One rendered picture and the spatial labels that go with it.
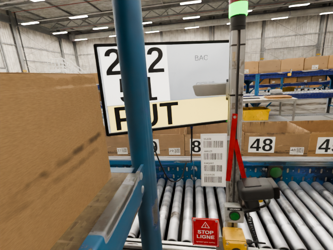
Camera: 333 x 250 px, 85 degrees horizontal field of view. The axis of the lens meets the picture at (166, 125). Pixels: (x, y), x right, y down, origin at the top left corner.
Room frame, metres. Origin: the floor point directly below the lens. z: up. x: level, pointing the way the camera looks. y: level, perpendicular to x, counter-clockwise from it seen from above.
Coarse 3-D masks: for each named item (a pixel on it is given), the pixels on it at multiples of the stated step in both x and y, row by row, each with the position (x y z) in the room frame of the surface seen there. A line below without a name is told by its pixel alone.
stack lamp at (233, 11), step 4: (232, 0) 0.57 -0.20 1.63; (236, 0) 0.56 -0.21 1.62; (240, 0) 0.55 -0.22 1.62; (244, 0) 0.55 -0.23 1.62; (232, 4) 0.57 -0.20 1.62; (236, 4) 0.56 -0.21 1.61; (240, 4) 0.55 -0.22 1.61; (244, 4) 0.55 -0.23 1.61; (232, 8) 0.56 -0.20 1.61; (236, 8) 0.56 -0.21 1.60; (240, 8) 0.55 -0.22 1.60; (244, 8) 0.55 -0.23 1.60; (232, 12) 0.56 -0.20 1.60; (236, 12) 0.56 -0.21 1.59; (240, 12) 0.55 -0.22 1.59; (244, 12) 0.56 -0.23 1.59
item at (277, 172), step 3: (273, 168) 1.02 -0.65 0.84; (276, 168) 1.02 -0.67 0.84; (279, 168) 1.02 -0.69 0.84; (270, 171) 1.02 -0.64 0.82; (273, 171) 1.02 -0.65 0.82; (276, 171) 1.01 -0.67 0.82; (279, 171) 1.01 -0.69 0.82; (270, 174) 1.02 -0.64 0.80; (273, 174) 1.02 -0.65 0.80; (276, 174) 1.01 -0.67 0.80; (279, 174) 1.01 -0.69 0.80; (276, 177) 1.01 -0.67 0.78
